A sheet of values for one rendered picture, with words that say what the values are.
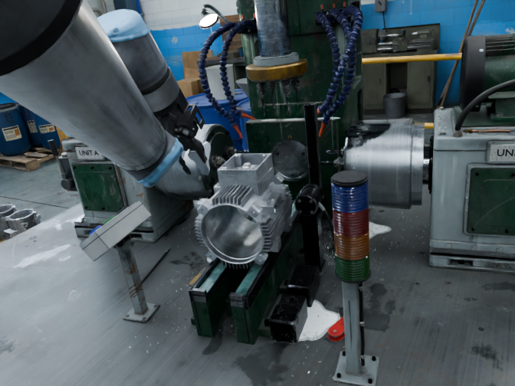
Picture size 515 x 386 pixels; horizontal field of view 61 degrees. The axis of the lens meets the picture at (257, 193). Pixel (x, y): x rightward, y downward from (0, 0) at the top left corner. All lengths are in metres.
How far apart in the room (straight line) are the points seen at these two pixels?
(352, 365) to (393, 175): 0.49
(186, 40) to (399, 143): 6.99
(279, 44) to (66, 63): 1.02
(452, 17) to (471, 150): 5.22
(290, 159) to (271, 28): 0.42
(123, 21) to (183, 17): 7.21
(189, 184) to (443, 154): 0.73
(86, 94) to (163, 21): 7.92
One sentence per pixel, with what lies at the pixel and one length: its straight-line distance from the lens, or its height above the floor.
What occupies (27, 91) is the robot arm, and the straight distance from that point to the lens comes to 0.32.
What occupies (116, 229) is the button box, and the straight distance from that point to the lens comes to 1.05.
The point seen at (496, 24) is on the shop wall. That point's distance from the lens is 6.29.
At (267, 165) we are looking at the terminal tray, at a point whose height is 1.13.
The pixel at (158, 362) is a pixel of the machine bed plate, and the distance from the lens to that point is 1.06.
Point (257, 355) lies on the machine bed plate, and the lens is 1.01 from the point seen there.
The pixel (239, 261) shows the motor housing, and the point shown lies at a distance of 1.06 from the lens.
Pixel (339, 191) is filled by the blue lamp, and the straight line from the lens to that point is 0.72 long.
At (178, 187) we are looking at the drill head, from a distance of 1.40.
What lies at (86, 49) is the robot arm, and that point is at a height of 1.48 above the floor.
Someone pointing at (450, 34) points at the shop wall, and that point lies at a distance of 6.34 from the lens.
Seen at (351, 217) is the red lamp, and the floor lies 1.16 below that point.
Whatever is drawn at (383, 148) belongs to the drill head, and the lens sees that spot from 1.18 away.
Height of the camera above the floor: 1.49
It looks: 23 degrees down
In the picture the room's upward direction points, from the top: 7 degrees counter-clockwise
